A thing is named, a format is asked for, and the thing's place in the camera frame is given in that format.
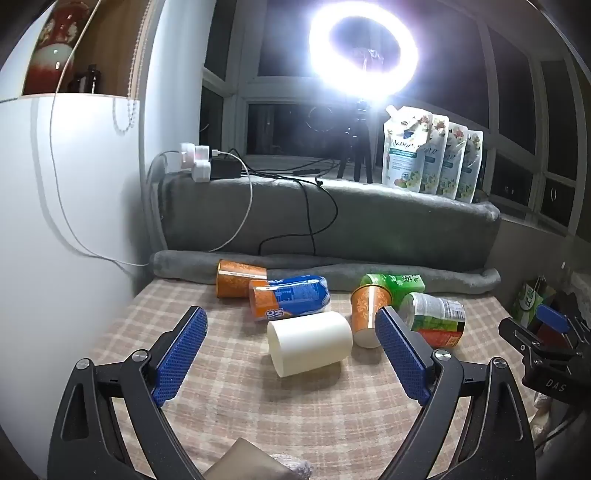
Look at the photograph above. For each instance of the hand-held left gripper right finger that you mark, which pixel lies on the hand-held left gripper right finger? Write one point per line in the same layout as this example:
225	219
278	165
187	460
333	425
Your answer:
401	355

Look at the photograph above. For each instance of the plaid cloth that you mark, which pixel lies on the plaid cloth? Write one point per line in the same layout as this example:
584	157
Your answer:
304	415

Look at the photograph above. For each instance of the green cardboard box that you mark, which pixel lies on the green cardboard box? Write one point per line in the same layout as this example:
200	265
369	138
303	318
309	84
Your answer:
531	300

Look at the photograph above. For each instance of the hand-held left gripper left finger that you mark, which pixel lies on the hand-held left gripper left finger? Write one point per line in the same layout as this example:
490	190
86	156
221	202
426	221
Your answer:
180	355

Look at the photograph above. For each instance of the green carton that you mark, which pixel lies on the green carton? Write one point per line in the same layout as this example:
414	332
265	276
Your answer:
397	282

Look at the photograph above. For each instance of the white cabinet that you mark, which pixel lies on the white cabinet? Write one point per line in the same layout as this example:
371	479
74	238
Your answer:
83	207

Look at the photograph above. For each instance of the orange and blue cup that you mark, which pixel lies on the orange and blue cup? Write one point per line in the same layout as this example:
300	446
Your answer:
288	297

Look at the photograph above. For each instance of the white refill pouch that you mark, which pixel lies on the white refill pouch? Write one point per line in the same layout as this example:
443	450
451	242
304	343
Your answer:
437	157
455	161
472	166

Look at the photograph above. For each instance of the large white spout pouch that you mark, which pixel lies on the large white spout pouch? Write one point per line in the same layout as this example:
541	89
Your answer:
404	147

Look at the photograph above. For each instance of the red ceramic vase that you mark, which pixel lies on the red ceramic vase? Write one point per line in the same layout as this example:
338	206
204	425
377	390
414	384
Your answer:
53	50

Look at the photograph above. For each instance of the white plug adapter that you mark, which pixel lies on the white plug adapter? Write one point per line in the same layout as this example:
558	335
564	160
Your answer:
187	154
202	164

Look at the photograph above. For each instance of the plain orange paper cup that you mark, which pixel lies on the plain orange paper cup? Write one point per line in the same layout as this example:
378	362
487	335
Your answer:
238	279

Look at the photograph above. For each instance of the rolled grey blanket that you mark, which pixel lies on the rolled grey blanket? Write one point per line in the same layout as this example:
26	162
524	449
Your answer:
443	277

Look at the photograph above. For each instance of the window frame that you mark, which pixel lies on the window frame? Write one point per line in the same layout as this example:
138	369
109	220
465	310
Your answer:
489	92

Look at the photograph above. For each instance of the brown paper bag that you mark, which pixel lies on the brown paper bag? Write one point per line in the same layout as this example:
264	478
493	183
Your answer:
249	461

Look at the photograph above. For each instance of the orange cup with white base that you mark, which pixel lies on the orange cup with white base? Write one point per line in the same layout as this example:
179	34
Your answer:
364	314

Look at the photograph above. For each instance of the black tripod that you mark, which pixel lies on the black tripod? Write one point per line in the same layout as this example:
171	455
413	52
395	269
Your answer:
358	138

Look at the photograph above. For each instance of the dark brown bottle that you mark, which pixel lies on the dark brown bottle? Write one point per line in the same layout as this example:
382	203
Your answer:
88	79

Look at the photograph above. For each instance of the black power adapter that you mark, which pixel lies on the black power adapter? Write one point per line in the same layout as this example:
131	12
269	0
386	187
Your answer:
226	167

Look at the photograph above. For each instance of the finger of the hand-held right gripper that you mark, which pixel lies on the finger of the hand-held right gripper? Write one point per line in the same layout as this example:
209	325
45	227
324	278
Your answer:
519	333
551	318

